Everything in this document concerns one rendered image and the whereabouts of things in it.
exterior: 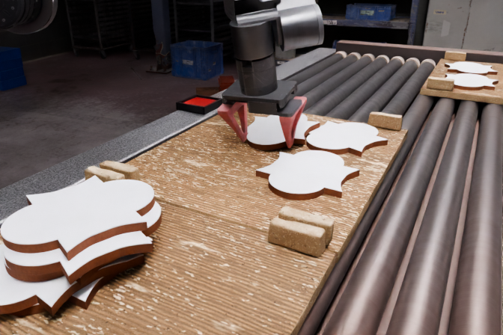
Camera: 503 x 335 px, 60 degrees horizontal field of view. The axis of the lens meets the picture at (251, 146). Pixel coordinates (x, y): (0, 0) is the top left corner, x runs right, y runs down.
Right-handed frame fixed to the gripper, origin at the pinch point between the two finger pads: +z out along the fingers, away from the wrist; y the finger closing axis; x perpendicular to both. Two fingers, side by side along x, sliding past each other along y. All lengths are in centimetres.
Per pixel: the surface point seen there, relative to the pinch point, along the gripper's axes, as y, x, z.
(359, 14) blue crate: 92, -432, 110
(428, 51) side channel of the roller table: -15, -95, 21
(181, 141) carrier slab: 13.5, 4.9, -0.6
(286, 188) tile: -9.3, 13.9, -2.3
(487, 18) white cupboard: -36, -447, 120
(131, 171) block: 9.3, 20.7, -6.3
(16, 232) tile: 5.8, 38.3, -12.5
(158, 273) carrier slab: -4.1, 33.3, -5.5
